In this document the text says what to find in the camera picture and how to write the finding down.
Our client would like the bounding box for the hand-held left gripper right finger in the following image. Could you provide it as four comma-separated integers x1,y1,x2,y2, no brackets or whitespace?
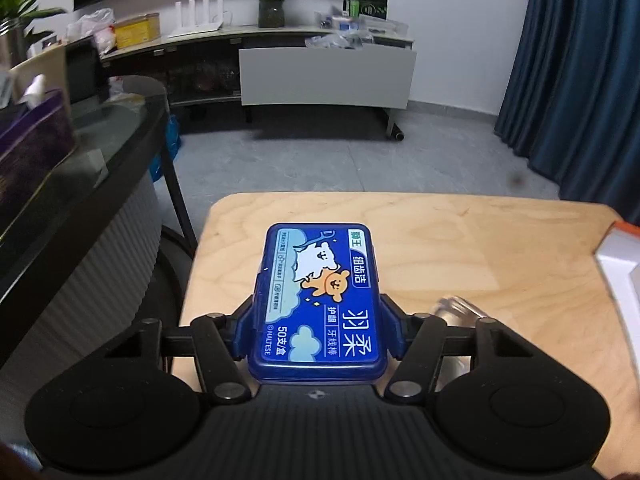
381,293,534,406

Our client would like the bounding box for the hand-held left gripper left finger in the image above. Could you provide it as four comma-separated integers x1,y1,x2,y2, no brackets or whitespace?
102,295,259,406

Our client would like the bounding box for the blue dental floss box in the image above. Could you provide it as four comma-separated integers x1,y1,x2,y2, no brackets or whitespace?
248,222,389,386

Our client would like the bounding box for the orange and white cardboard box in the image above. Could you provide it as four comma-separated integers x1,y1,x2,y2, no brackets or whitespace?
594,220,640,342

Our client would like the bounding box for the clear pink bottle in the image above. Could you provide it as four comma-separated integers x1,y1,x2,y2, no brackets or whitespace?
432,296,499,377

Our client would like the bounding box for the black glass table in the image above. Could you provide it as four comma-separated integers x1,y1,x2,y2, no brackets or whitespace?
0,75,199,367

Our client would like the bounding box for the grey television cabinet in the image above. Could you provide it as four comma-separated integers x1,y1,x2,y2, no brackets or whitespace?
100,24,419,142

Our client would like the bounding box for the purple patterned tray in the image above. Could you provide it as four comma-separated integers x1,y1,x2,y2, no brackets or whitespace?
0,90,79,234

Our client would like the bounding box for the pile of clear plastic packets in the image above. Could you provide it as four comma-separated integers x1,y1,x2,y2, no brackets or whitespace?
305,10,409,51

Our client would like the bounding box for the white router with antennas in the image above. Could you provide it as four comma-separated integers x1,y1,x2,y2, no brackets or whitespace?
166,0,226,40

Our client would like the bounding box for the blue curtain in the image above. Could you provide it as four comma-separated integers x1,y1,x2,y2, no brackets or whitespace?
492,0,640,227

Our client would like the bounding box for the yellow box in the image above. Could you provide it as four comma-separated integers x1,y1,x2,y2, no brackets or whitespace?
114,12,162,50

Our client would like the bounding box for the beige box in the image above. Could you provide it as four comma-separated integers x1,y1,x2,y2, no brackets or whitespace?
10,47,69,106

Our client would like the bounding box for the dark green printed box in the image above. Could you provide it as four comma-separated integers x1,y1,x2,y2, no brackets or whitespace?
343,0,390,20

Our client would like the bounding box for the white plastic bag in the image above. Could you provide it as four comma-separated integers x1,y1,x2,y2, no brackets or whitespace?
65,7,117,56

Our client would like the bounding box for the large leafy potted plant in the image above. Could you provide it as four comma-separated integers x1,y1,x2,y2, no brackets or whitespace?
0,0,69,62

